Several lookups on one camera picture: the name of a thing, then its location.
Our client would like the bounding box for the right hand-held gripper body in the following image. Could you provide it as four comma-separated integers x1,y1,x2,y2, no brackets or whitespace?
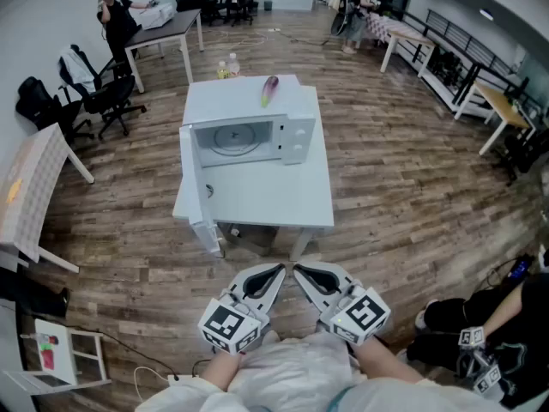
318,283,393,348

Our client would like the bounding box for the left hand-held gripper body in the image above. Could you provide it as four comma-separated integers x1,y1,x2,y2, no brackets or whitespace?
197,288,270,356

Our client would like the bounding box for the white microwave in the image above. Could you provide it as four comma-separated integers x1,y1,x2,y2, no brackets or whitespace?
178,74,317,258

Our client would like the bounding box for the purple eggplant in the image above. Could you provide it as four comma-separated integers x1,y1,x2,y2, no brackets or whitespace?
260,75,281,109

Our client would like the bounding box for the person's right forearm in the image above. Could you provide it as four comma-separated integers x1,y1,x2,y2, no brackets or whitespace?
353,335,507,412

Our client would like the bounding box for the person's left forearm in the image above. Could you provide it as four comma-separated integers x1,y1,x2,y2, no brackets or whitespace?
171,348,246,412

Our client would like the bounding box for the person's white garment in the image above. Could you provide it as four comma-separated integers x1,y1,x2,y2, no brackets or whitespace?
135,330,511,412

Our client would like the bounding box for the white table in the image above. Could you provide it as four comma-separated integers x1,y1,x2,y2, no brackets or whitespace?
172,84,335,262

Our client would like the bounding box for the white stool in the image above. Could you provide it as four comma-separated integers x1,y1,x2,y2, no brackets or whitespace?
3,318,112,397

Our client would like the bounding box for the red green item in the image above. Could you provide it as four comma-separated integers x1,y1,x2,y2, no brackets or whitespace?
38,335,59,371

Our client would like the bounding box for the checkered cloth table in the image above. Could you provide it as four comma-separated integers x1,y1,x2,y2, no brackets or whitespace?
0,122,95,274

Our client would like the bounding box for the wooden top desk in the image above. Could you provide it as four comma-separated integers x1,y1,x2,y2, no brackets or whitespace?
454,82,537,156

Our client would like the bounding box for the cloth covered table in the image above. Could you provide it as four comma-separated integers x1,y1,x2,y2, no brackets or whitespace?
366,13,437,79

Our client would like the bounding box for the dark top desk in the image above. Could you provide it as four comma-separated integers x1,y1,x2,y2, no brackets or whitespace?
124,9,205,94

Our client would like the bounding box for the grey jacket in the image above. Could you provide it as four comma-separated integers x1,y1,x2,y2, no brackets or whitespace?
59,45,98,94

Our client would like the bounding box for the black metal railing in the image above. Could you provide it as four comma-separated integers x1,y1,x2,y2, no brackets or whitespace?
402,9,549,115

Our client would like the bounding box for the white box appliance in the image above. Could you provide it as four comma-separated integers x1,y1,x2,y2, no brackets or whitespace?
139,2,177,32

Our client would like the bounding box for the white cable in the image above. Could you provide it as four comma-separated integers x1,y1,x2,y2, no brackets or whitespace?
133,366,181,403

